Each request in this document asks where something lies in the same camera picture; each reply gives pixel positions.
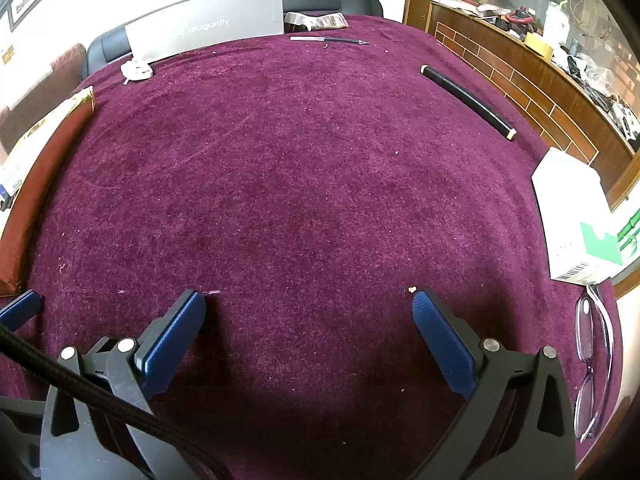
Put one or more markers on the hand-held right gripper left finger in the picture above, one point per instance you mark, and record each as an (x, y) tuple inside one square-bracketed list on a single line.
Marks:
[(172, 342)]

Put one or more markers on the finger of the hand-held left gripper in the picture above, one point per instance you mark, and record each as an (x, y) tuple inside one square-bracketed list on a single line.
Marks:
[(20, 307)]

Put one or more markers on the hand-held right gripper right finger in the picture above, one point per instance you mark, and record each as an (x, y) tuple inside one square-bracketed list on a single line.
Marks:
[(442, 345)]

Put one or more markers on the gold-rimmed white gift box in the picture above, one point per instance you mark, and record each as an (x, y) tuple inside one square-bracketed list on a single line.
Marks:
[(45, 160)]

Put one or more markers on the blue and white medicine box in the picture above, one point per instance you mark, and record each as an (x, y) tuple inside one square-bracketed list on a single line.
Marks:
[(10, 182)]

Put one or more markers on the clear-framed eyeglasses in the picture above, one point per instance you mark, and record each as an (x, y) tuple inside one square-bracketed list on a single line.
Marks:
[(585, 320)]

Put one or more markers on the white box with green print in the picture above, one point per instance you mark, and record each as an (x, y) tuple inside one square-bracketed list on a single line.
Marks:
[(570, 210)]

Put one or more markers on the maroon velvet tablecloth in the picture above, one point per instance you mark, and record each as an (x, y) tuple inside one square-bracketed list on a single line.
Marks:
[(300, 185)]

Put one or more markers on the pink upholstered armchair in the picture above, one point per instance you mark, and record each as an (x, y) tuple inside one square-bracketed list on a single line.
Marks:
[(45, 80)]

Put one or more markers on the black tube with gold ends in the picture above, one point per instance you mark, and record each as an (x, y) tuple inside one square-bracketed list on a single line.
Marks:
[(470, 102)]

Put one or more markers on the wooden brick-pattern counter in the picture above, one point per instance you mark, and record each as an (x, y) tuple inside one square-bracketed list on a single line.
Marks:
[(525, 80)]

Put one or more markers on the yellow box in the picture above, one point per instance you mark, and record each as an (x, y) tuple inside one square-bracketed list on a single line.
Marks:
[(539, 46)]

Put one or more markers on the clear plastic bag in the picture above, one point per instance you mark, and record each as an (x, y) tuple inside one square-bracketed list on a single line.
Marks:
[(595, 70)]

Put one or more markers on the long grey cardboard box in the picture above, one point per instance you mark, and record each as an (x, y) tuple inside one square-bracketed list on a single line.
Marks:
[(210, 20)]

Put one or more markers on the grey and black pen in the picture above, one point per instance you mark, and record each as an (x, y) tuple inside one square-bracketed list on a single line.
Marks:
[(325, 39)]

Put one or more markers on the red and black tool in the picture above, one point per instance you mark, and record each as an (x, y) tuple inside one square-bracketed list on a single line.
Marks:
[(520, 16)]

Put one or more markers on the white plastic container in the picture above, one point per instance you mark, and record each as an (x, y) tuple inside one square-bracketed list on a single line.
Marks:
[(556, 25)]

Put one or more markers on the brown patterned packet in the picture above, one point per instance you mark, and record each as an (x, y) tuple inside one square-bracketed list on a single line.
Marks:
[(330, 21)]

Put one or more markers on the gold wall plaque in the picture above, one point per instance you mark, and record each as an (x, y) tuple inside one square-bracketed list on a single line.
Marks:
[(6, 57)]

